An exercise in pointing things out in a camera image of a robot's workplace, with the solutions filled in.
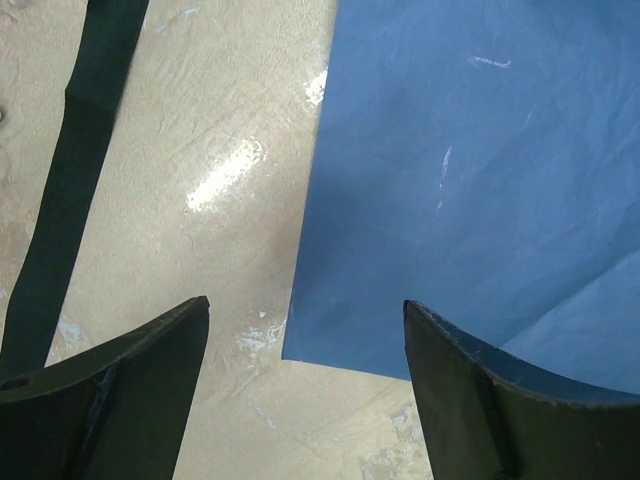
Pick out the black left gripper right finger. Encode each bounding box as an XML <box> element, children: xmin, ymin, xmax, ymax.
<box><xmin>403</xmin><ymin>300</ymin><xmax>639</xmax><ymax>480</ymax></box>

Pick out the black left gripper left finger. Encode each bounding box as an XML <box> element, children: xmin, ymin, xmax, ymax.
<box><xmin>1</xmin><ymin>296</ymin><xmax>209</xmax><ymax>479</ymax></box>

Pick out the blue wrapping paper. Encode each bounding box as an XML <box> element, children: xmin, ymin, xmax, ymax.
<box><xmin>282</xmin><ymin>0</ymin><xmax>639</xmax><ymax>393</ymax></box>

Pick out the black printed ribbon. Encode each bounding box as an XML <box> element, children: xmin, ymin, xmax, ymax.
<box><xmin>1</xmin><ymin>1</ymin><xmax>148</xmax><ymax>380</ymax></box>

